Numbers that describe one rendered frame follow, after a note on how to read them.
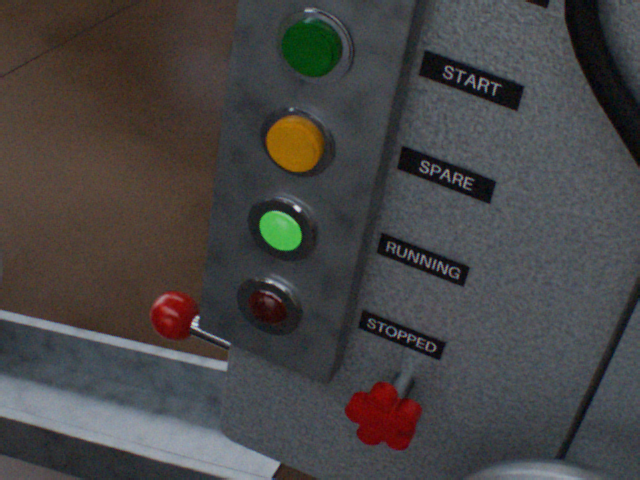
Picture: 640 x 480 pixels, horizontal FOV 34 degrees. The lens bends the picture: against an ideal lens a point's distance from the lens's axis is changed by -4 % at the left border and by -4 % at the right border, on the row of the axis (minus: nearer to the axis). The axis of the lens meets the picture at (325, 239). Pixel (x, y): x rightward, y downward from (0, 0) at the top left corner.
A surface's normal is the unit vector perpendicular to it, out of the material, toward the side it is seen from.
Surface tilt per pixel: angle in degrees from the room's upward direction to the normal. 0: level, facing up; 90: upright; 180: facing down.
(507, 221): 90
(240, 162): 90
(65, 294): 0
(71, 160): 0
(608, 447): 90
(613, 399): 90
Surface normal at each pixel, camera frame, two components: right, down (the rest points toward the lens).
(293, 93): -0.39, 0.54
